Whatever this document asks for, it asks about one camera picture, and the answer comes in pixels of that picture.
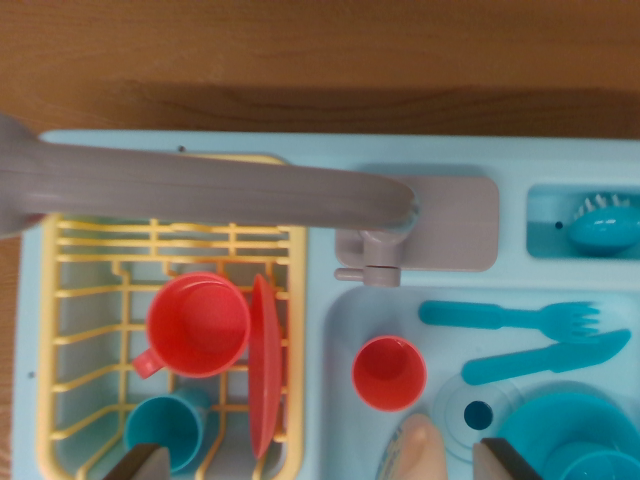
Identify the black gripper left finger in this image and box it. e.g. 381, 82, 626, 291
102, 442, 171, 480

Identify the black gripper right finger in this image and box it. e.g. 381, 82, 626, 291
472, 437, 544, 480

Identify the beige toy detergent bottle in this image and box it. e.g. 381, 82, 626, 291
374, 412, 448, 480

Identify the light blue toy sink unit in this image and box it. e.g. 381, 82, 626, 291
10, 129, 640, 480

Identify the teal toy tumbler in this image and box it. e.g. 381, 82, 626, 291
123, 387, 214, 475

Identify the teal toy plate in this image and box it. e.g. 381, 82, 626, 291
494, 391, 640, 480

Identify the teal toy mug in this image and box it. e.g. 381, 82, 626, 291
559, 448, 640, 480

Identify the teal toy knife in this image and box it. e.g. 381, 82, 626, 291
460, 328, 633, 386

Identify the red toy tumbler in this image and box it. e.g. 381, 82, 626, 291
351, 334, 429, 413

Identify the red toy mug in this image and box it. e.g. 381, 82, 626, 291
132, 271, 251, 380

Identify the teal toy fork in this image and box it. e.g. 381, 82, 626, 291
417, 299, 601, 344

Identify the red toy plate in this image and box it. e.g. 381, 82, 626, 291
247, 273, 284, 461

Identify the yellow dish rack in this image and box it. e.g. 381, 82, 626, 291
35, 153, 307, 480

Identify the teal toy dish brush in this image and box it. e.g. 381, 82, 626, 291
567, 193, 640, 257

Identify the grey toy faucet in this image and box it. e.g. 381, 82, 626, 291
0, 110, 501, 289

